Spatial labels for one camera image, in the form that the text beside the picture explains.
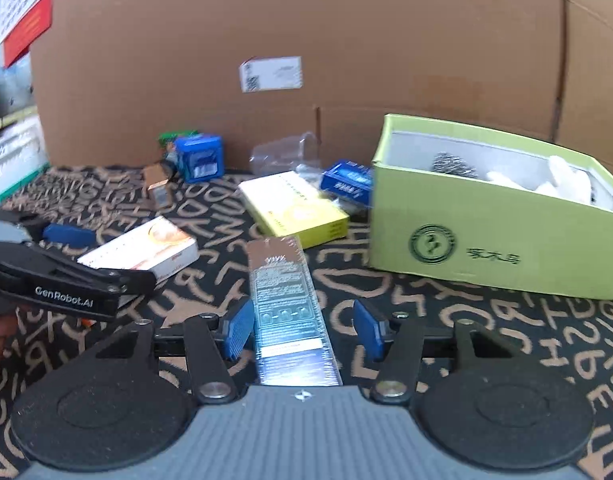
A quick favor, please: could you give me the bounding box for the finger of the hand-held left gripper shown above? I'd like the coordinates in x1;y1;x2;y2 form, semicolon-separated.
17;213;97;248
105;269;158;296

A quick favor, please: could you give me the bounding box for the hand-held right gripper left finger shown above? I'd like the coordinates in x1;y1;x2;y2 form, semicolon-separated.
91;299;256;406

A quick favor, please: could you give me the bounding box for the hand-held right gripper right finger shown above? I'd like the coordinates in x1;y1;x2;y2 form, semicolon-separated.
353;299;517;406

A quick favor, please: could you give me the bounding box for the orange white box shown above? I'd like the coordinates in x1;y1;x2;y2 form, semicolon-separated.
76;216;199;311

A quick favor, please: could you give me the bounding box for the dark shiny box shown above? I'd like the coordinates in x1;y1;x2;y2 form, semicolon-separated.
246;234;343;388

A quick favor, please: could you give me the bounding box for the green fruit print box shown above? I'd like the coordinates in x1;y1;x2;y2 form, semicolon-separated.
159;130;200;153

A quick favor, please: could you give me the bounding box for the light green shoe box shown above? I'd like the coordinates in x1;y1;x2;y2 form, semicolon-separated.
369;113;613;301

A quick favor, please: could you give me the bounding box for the steel wool scrubber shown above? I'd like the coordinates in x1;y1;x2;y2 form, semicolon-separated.
431;152;479;179

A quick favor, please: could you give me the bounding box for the black tan patterned cloth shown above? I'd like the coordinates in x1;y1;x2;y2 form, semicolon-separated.
0;162;613;480

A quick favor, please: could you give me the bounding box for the white box green edge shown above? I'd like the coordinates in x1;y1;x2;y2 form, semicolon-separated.
0;112;51;202

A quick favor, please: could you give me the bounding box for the small olive brown box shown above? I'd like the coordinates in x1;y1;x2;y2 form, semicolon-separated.
142;161;176;207

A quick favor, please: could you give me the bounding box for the yellow flat box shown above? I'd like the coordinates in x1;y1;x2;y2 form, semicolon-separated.
238;170;350;250

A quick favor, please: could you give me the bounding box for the blue box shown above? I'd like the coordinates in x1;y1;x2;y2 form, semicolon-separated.
174;133;226;184

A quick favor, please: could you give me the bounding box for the blue packet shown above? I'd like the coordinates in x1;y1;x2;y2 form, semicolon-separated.
320;160;374;198

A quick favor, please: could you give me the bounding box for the grey plastic bag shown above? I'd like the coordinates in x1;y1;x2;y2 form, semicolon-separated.
0;55;36;118

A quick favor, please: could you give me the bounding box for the clear plastic container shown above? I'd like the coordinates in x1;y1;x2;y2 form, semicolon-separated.
250;131;321;177

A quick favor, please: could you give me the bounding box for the white shipping label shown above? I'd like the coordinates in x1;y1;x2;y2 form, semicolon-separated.
240;56;304;94

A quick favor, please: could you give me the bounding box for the large brown cardboard box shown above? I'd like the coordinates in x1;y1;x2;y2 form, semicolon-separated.
29;0;613;173

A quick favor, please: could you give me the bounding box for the red wall calendar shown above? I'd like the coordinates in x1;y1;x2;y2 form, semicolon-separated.
0;0;54;68

